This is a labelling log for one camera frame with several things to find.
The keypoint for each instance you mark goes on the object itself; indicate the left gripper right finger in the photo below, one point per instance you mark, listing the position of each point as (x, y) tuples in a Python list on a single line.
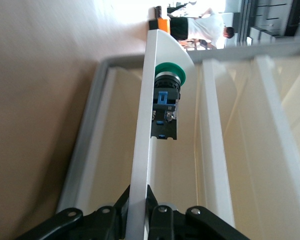
[(190, 227)]

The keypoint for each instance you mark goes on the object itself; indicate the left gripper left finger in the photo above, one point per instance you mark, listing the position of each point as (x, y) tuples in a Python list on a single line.
[(90, 225)]

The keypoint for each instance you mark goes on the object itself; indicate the green mushroom push button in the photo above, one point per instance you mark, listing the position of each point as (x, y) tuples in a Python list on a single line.
[(165, 117)]

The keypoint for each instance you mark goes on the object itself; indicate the person in white shirt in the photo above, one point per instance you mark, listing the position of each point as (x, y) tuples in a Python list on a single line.
[(205, 25)]

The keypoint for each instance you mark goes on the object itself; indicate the grey office cabinet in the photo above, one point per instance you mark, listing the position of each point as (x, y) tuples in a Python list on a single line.
[(265, 30)]

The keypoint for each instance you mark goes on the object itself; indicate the small black contact block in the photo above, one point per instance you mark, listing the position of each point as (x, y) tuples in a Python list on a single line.
[(158, 12)]

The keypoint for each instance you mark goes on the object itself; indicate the white drawer cabinet grey frame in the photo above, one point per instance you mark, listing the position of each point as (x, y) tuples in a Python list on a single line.
[(240, 53)]

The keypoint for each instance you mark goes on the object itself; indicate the orange button enclosure box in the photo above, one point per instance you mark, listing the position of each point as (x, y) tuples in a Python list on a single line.
[(164, 25)]

